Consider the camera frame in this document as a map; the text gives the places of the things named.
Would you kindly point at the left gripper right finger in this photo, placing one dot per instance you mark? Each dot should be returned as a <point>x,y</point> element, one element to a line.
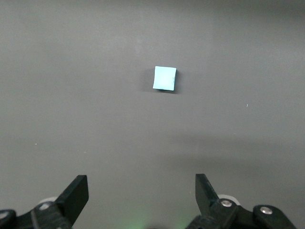
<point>205,193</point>

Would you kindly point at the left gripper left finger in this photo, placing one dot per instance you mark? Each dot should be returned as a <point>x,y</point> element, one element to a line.
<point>74,193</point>

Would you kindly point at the light blue foam block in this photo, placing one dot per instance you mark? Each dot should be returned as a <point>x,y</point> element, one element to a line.
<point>164,78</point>

